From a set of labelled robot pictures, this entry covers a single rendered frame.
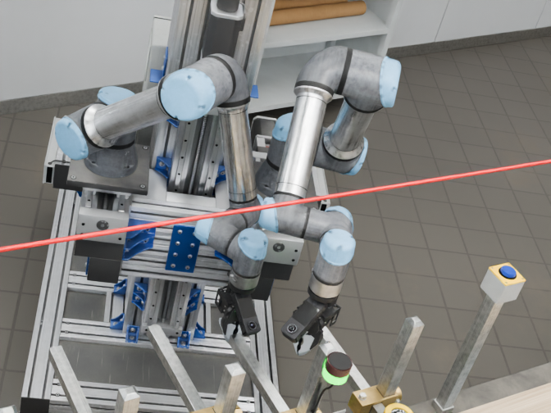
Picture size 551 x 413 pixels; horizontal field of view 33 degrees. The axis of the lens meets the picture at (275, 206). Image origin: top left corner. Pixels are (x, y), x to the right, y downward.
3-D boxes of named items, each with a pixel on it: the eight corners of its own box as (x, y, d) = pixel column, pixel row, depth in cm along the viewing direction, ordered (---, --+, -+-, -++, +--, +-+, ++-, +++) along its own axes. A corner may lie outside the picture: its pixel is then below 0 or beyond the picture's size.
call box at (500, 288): (478, 288, 243) (489, 266, 239) (498, 283, 247) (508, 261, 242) (494, 306, 239) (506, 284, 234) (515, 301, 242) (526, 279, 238)
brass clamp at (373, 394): (346, 402, 246) (351, 390, 243) (387, 391, 253) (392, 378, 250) (358, 420, 242) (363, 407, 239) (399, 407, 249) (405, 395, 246)
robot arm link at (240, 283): (266, 276, 240) (238, 282, 236) (261, 289, 243) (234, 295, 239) (252, 256, 245) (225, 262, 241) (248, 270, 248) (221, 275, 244)
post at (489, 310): (430, 404, 269) (485, 288, 243) (443, 400, 271) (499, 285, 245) (439, 415, 266) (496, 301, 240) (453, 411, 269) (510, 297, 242)
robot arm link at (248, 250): (248, 220, 238) (276, 236, 236) (239, 253, 245) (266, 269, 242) (231, 234, 233) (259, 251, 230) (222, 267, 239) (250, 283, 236)
